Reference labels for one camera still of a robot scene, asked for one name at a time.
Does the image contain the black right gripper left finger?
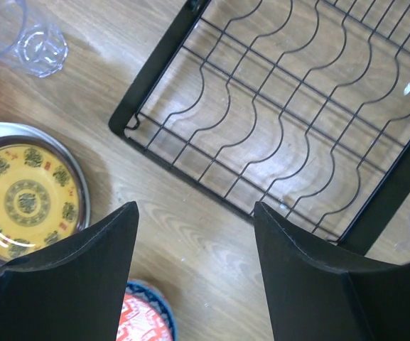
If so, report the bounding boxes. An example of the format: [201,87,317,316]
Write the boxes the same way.
[0,202,139,340]

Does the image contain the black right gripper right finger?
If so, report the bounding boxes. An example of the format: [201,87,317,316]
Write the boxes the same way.
[254,202,410,340]

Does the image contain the clear faceted drinking glass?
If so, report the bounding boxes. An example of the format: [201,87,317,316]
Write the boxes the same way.
[0,1,69,78]

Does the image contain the red patterned bowl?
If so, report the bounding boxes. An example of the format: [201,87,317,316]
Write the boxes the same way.
[117,279,178,341]

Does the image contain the yellow patterned dark-rimmed plate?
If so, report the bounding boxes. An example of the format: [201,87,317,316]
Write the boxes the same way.
[0,135,86,267]

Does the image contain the white and blue plate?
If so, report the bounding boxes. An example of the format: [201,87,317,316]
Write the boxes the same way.
[0,121,92,271]

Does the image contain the black wire dish rack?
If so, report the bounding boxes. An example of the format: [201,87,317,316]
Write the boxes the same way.
[109,1,410,255]

